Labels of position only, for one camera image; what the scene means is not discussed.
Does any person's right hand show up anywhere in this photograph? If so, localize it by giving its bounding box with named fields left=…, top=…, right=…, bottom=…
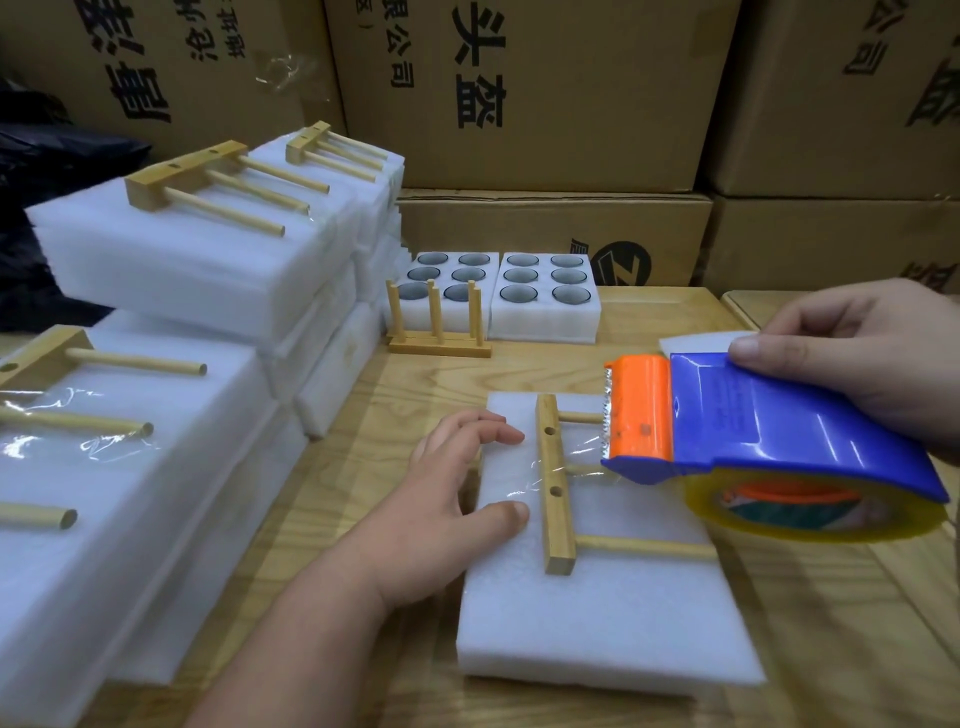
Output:
left=727, top=277, right=960, bottom=459

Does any person's left hand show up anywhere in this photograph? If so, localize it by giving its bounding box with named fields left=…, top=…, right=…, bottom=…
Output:
left=337, top=412, right=531, bottom=609

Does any orange and blue tape dispenser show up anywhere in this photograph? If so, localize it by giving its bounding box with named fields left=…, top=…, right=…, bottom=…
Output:
left=601, top=352, right=951, bottom=543

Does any row of wooden peg racks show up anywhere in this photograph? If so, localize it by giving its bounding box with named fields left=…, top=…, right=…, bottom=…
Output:
left=387, top=279, right=494, bottom=359

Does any pile of white foam sheets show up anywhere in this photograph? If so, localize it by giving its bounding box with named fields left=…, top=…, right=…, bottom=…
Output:
left=660, top=330, right=752, bottom=359

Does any stack of white foam trays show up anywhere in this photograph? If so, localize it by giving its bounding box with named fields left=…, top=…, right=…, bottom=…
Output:
left=382, top=250, right=603, bottom=345

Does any stack of brown cardboard boxes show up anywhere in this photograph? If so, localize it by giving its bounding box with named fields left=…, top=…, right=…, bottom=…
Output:
left=0, top=0, right=960, bottom=294

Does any black plastic bag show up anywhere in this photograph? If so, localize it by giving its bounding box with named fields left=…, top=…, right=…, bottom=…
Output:
left=0, top=82, right=152, bottom=335

